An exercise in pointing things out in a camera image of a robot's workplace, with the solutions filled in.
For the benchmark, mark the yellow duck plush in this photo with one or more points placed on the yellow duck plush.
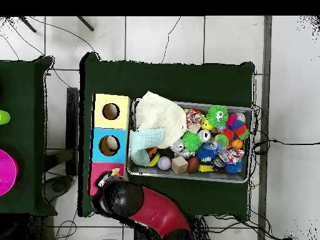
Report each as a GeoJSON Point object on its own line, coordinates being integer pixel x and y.
{"type": "Point", "coordinates": [115, 171]}

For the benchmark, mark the mint green waffle cloth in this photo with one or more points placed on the mint green waffle cloth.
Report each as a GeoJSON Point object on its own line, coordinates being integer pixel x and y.
{"type": "Point", "coordinates": [142, 142]}

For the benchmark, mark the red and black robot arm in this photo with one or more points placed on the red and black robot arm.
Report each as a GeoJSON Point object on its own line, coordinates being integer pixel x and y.
{"type": "Point", "coordinates": [157, 210]}

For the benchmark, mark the shallow metal mesh bin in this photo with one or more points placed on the shallow metal mesh bin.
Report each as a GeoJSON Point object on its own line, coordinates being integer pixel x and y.
{"type": "Point", "coordinates": [150, 172]}

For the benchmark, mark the wooden box with three holes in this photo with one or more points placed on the wooden box with three holes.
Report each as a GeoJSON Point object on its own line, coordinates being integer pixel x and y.
{"type": "Point", "coordinates": [122, 120]}

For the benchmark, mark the grey stand foot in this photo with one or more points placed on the grey stand foot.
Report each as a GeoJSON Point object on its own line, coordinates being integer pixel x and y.
{"type": "Point", "coordinates": [58, 186]}

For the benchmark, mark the black stand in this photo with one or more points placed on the black stand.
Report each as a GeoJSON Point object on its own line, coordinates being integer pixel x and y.
{"type": "Point", "coordinates": [72, 125]}

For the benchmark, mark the white baseball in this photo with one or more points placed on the white baseball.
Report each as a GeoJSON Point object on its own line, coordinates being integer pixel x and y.
{"type": "Point", "coordinates": [164, 163]}

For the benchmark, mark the light wooden block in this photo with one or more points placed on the light wooden block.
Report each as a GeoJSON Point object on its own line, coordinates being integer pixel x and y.
{"type": "Point", "coordinates": [179, 165]}

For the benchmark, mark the cream waffle cloth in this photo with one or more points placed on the cream waffle cloth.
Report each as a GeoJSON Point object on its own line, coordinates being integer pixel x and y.
{"type": "Point", "coordinates": [160, 115]}

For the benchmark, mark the brown toy football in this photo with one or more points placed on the brown toy football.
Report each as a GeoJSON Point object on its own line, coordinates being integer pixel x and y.
{"type": "Point", "coordinates": [193, 164]}

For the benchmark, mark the pink plate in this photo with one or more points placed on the pink plate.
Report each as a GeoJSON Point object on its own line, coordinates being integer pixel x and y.
{"type": "Point", "coordinates": [6, 172]}

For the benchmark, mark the green spiky ball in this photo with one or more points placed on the green spiky ball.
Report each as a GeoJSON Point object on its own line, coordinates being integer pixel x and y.
{"type": "Point", "coordinates": [192, 141]}

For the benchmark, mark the blue spiky ball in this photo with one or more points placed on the blue spiky ball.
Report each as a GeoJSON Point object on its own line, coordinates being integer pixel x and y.
{"type": "Point", "coordinates": [206, 153]}

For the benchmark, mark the dark green table cloth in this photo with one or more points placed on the dark green table cloth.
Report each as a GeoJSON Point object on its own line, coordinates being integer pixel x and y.
{"type": "Point", "coordinates": [162, 80]}

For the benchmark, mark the lime green object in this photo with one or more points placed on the lime green object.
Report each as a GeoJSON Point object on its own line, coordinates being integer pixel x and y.
{"type": "Point", "coordinates": [3, 117]}

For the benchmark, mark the green cloth side table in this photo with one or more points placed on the green cloth side table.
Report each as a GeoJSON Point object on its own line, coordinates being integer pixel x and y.
{"type": "Point", "coordinates": [22, 87]}

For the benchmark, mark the green spiky toy with eyes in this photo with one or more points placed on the green spiky toy with eyes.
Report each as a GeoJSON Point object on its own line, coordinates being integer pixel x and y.
{"type": "Point", "coordinates": [213, 116]}

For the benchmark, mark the colourful patterned cloth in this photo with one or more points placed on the colourful patterned cloth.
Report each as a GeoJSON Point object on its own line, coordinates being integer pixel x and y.
{"type": "Point", "coordinates": [231, 155]}

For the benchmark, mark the multicolour spiky caterpillar toy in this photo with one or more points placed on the multicolour spiky caterpillar toy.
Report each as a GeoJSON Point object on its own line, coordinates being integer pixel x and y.
{"type": "Point", "coordinates": [237, 127]}

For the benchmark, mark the dark tripod leg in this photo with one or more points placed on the dark tripod leg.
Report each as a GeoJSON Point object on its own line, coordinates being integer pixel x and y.
{"type": "Point", "coordinates": [85, 23]}
{"type": "Point", "coordinates": [27, 24]}

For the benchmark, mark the grey floor strip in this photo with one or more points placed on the grey floor strip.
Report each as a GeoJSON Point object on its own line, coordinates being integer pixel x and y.
{"type": "Point", "coordinates": [267, 75]}

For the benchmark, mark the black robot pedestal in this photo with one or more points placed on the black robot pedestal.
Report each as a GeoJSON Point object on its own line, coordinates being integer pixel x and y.
{"type": "Point", "coordinates": [143, 233]}

